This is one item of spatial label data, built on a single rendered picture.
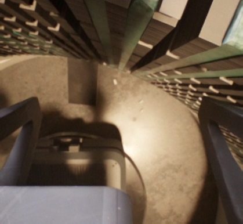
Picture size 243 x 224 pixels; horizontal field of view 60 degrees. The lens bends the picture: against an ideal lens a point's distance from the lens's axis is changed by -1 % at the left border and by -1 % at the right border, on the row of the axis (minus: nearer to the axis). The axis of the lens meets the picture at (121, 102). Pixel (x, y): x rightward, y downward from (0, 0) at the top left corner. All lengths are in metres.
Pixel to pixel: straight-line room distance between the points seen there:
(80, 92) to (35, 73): 0.27
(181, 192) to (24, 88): 1.05
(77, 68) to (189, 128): 0.68
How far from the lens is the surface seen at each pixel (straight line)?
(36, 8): 0.18
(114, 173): 0.93
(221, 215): 1.44
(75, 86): 1.10
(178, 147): 1.25
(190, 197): 1.39
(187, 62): 0.17
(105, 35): 0.18
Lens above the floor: 1.14
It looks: 84 degrees down
